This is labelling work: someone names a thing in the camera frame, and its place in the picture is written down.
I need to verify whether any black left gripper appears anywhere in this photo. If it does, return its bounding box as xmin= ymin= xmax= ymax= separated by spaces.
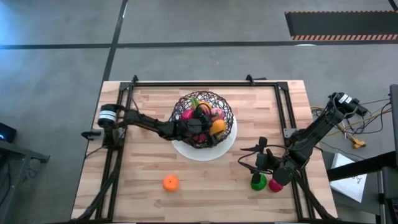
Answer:
xmin=177 ymin=112 xmax=220 ymax=148

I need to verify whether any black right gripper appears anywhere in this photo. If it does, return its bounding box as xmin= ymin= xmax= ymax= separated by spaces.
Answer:
xmin=241 ymin=136 xmax=282 ymax=185

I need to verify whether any yellow mango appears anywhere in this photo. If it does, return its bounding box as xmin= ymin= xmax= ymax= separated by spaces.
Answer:
xmin=208 ymin=119 xmax=226 ymax=136

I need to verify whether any green bell pepper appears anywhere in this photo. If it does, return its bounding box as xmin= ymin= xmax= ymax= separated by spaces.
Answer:
xmin=251 ymin=172 xmax=268 ymax=192

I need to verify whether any small magenta fruit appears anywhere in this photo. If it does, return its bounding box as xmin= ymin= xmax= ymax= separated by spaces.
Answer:
xmin=268 ymin=178 xmax=284 ymax=193

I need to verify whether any orange fruit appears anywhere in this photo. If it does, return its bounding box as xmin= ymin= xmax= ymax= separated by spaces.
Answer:
xmin=162 ymin=174 xmax=180 ymax=192

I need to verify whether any pale pink peach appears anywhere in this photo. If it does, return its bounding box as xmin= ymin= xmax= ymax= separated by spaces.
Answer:
xmin=210 ymin=107 xmax=224 ymax=121

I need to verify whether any yellow red fruit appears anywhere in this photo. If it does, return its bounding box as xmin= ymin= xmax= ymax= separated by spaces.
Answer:
xmin=198 ymin=101 xmax=213 ymax=115

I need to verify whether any white round plate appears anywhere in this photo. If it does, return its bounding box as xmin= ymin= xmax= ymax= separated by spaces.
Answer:
xmin=171 ymin=114 xmax=238 ymax=162

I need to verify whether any white paper sheet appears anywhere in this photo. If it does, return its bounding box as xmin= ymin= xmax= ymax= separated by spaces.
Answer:
xmin=329 ymin=152 xmax=368 ymax=203

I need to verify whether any black metal beam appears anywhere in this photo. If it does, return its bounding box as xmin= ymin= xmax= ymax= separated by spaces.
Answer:
xmin=326 ymin=151 xmax=398 ymax=182

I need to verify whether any black hazard-striped floor mat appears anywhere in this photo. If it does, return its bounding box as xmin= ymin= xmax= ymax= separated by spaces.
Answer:
xmin=284 ymin=11 xmax=398 ymax=41

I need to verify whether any black device with blue light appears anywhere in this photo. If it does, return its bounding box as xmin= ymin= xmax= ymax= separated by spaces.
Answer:
xmin=0 ymin=122 xmax=18 ymax=144

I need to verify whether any black wire basket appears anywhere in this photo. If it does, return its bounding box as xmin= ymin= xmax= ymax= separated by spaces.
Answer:
xmin=169 ymin=90 xmax=234 ymax=149

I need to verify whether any black aluminium table frame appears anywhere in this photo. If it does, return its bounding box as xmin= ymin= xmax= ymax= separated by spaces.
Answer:
xmin=73 ymin=74 xmax=335 ymax=223

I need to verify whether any black cable bundle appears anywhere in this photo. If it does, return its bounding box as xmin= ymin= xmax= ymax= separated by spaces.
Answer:
xmin=310 ymin=98 xmax=393 ymax=149

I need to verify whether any black table edge bracket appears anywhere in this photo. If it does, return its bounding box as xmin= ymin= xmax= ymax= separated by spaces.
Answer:
xmin=81 ymin=129 xmax=104 ymax=140

